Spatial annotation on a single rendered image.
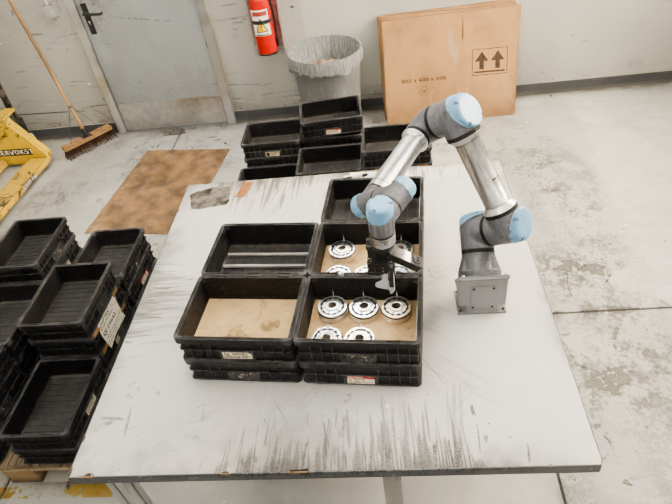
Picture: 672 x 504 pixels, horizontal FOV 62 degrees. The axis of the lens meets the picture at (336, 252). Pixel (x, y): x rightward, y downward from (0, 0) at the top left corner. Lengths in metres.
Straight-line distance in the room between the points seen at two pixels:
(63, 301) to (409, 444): 1.85
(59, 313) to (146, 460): 1.18
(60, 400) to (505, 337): 1.94
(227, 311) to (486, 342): 0.92
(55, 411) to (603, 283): 2.78
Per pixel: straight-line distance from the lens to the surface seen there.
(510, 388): 1.93
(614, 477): 2.65
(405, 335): 1.87
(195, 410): 2.00
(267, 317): 2.00
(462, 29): 4.64
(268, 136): 4.01
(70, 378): 2.94
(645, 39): 5.26
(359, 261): 2.14
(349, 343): 1.74
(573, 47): 5.08
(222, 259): 2.26
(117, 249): 3.36
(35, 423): 2.86
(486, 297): 2.06
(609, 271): 3.42
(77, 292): 3.00
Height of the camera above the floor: 2.26
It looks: 41 degrees down
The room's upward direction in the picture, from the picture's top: 9 degrees counter-clockwise
